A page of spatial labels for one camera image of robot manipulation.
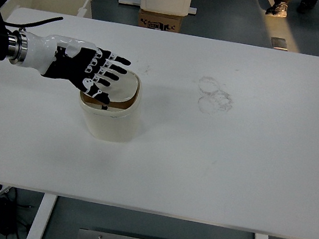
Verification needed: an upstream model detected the black power adapter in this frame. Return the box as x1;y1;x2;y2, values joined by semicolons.
0;195;23;238

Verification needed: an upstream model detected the metal floor plate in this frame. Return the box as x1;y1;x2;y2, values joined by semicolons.
268;36;291;52

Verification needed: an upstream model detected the person's foot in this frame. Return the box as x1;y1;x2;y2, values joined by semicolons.
264;0;290;20
295;0;319;17

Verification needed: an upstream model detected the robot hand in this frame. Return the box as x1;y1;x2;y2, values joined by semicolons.
15;29;135;109

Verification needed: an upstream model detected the brown cardboard box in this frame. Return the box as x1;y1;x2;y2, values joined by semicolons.
136;8;184;35

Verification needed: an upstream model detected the cream trash bin lid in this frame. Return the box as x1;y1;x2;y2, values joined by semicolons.
100;66;142;107

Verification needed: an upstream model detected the cream small trash bin body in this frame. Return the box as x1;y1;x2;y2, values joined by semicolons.
72;63;150;147

